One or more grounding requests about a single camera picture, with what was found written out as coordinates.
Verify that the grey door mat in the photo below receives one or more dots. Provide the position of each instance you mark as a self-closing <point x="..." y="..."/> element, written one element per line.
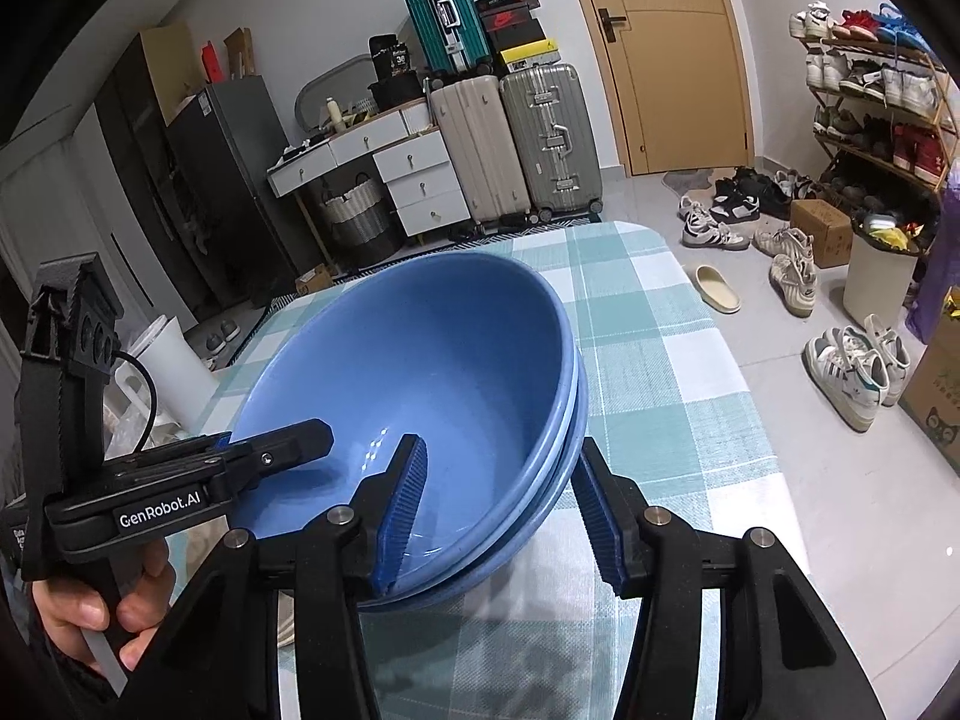
<point x="686" y="180"/>

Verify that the cardboard box with green print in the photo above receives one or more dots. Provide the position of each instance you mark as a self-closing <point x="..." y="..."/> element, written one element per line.
<point x="934" y="390"/>

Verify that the white dresser desk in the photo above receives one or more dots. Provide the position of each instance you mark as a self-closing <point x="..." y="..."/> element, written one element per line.
<point x="420" y="187"/>

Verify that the black round storage box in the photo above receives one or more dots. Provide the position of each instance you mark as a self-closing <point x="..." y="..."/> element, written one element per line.
<point x="397" y="91"/>

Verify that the grey white woven basket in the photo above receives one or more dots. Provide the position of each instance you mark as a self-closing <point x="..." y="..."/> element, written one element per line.
<point x="356" y="214"/>

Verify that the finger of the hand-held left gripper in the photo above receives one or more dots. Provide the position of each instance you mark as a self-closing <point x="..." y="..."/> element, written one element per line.
<point x="217" y="441"/>
<point x="292" y="450"/>

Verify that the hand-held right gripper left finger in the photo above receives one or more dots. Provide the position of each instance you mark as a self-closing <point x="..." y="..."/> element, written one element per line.
<point x="401" y="517"/>

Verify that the person's left forearm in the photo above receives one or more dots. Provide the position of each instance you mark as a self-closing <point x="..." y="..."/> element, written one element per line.
<point x="67" y="682"/>

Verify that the person's left hand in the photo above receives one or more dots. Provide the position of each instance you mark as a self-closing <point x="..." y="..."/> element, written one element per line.
<point x="64" y="607"/>

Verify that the plain black shoebox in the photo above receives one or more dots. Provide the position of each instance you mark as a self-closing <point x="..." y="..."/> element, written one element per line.
<point x="517" y="36"/>

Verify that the teal suitcase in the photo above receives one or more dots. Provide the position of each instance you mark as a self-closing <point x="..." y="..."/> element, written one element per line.
<point x="442" y="22"/>

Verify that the purple bag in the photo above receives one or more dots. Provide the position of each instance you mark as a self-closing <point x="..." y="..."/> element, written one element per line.
<point x="941" y="262"/>

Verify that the dark grey refrigerator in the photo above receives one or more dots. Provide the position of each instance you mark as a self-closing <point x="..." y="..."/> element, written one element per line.
<point x="225" y="180"/>

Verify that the white trash bin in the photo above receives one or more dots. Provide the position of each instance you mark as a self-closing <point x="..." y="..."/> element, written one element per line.
<point x="877" y="285"/>

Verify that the oval grey-framed mirror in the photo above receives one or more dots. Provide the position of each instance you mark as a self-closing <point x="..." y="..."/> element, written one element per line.
<point x="330" y="90"/>

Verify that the white electric kettle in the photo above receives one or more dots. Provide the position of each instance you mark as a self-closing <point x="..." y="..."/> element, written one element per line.
<point x="176" y="382"/>

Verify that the tall dark cabinet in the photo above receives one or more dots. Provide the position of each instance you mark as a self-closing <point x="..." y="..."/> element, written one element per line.
<point x="131" y="165"/>

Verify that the silver suitcase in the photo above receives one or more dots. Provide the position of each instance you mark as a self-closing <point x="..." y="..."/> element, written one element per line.
<point x="551" y="135"/>

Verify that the yellow black shoebox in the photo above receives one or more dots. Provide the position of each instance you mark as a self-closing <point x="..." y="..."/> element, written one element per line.
<point x="529" y="54"/>

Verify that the flat brown cardboard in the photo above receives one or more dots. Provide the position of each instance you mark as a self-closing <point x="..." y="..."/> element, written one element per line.
<point x="238" y="52"/>

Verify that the beige suitcase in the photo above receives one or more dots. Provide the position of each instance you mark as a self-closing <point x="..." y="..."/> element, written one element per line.
<point x="480" y="150"/>

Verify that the black shoebox with red logo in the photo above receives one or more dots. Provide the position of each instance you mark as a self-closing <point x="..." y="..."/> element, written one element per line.
<point x="510" y="17"/>

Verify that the scattered loose shoes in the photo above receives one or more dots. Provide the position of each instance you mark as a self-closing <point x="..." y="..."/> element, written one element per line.
<point x="795" y="277"/>

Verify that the small cardboard box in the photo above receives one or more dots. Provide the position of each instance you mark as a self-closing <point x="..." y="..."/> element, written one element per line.
<point x="315" y="281"/>

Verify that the white bottle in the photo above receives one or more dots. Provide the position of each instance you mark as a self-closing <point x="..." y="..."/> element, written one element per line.
<point x="334" y="114"/>

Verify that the brown cardboard box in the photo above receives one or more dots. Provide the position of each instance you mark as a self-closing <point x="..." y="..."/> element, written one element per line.
<point x="821" y="232"/>

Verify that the black printed packet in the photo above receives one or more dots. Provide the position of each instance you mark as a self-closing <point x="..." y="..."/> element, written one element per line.
<point x="388" y="56"/>

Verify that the wooden shoe rack with shoes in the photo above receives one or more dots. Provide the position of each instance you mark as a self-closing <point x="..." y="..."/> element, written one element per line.
<point x="900" y="86"/>

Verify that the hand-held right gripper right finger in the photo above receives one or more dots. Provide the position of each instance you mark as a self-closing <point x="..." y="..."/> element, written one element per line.
<point x="600" y="525"/>

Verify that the red packet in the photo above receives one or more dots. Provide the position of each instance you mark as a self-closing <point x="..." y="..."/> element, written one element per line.
<point x="211" y="64"/>

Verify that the tan wooden door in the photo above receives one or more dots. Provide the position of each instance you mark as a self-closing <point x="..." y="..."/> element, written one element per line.
<point x="675" y="75"/>

